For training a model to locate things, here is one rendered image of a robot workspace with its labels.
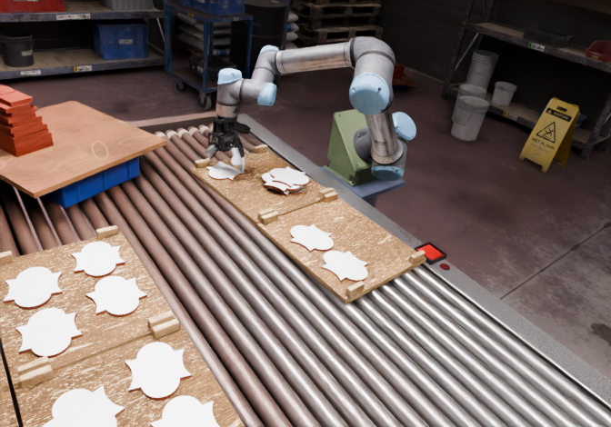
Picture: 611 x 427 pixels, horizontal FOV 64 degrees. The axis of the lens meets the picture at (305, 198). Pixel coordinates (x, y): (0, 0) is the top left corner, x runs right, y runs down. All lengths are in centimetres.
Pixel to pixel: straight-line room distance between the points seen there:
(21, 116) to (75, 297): 64
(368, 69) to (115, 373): 101
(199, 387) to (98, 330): 28
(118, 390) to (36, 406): 15
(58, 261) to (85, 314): 22
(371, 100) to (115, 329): 91
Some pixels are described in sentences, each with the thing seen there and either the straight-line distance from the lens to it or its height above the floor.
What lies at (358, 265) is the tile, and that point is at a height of 94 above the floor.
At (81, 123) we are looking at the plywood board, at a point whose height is 104.
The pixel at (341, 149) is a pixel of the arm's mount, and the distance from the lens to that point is 199.
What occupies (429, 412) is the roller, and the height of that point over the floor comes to 92.
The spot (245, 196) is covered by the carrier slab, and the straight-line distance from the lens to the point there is 170.
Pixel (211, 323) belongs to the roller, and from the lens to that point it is 126.
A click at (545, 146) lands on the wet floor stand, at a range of 494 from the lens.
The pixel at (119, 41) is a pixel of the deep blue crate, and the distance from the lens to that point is 572.
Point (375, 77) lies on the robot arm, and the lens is 145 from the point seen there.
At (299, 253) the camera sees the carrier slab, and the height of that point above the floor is 94.
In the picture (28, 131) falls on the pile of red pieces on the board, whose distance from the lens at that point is 175.
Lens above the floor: 182
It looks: 31 degrees down
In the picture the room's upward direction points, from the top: 8 degrees clockwise
